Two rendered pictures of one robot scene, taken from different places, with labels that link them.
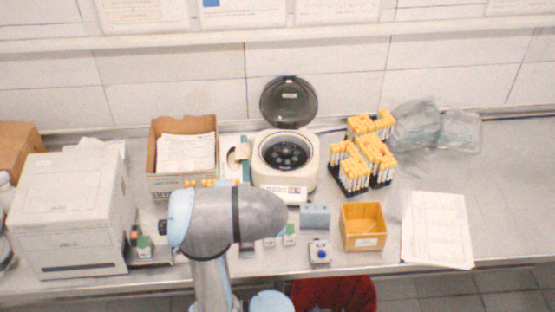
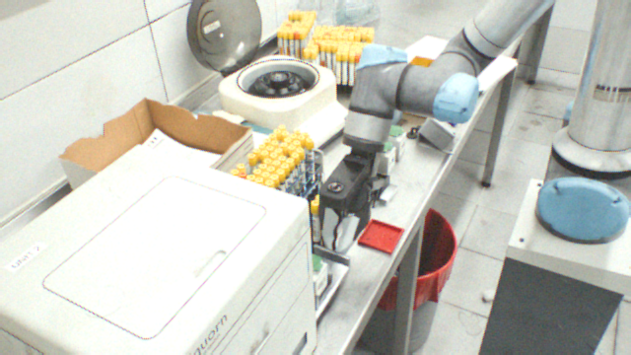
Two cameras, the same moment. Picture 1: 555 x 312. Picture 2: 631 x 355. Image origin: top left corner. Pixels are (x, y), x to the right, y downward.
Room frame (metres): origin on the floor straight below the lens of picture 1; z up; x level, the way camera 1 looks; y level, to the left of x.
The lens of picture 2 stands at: (0.64, 0.85, 1.57)
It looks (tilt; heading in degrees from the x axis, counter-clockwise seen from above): 38 degrees down; 304
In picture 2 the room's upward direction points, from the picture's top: 3 degrees counter-clockwise
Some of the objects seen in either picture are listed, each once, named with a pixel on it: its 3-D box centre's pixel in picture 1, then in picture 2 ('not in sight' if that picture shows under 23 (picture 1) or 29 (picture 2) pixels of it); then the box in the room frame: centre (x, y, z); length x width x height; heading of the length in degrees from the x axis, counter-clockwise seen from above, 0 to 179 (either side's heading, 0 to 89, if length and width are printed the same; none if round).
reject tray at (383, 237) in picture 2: not in sight; (381, 236); (0.93, 0.21, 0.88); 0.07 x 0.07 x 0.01; 5
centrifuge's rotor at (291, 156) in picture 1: (285, 156); (279, 89); (1.34, -0.04, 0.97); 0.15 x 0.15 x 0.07
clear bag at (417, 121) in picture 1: (414, 117); (318, 7); (1.54, -0.54, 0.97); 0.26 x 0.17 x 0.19; 109
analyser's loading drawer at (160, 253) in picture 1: (139, 253); (303, 299); (0.95, 0.43, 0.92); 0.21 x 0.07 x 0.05; 95
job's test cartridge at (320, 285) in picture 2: (145, 248); (308, 277); (0.96, 0.41, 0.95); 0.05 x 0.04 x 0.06; 4
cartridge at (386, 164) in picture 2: (269, 236); (381, 158); (1.03, 0.02, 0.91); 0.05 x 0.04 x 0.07; 5
